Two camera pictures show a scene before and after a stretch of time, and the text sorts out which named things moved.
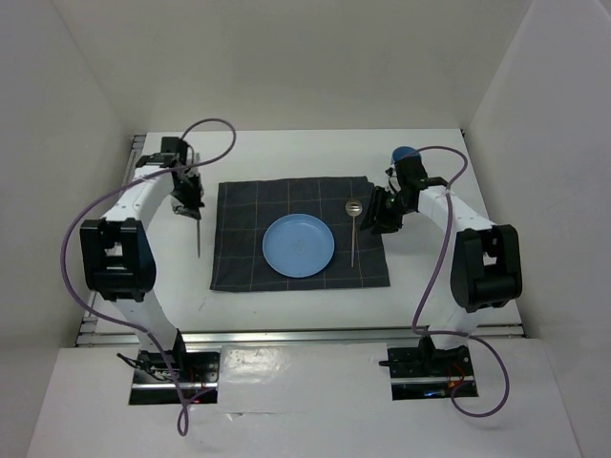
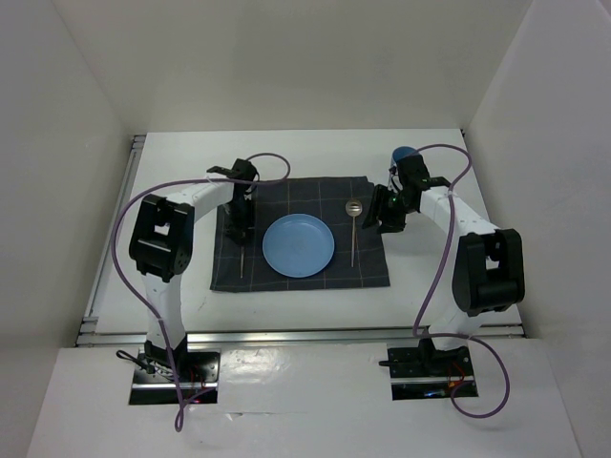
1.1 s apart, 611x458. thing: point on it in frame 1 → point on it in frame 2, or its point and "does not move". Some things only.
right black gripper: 377,212 does not move
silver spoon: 353,208 does not move
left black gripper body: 188,195 → 241,217
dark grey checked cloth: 244,212 does not move
